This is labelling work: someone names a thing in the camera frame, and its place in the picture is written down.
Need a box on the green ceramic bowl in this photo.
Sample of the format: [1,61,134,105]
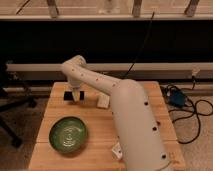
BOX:
[49,116,88,154]

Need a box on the black eraser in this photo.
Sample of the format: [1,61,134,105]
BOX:
[64,91,84,101]

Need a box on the white sponge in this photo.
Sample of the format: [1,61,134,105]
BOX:
[97,94,110,109]

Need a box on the black hanging cable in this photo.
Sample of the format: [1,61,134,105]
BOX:
[121,11,156,80]

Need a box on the white plastic bottle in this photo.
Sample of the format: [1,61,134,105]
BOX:
[111,143,122,160]

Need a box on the blue power adapter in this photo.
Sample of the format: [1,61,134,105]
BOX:
[169,90,186,108]

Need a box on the black office chair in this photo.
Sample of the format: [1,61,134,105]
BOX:
[0,60,38,148]

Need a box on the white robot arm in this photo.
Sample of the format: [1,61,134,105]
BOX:
[61,55,174,171]

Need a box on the black floor cable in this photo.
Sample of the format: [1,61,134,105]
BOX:
[161,74,213,145]

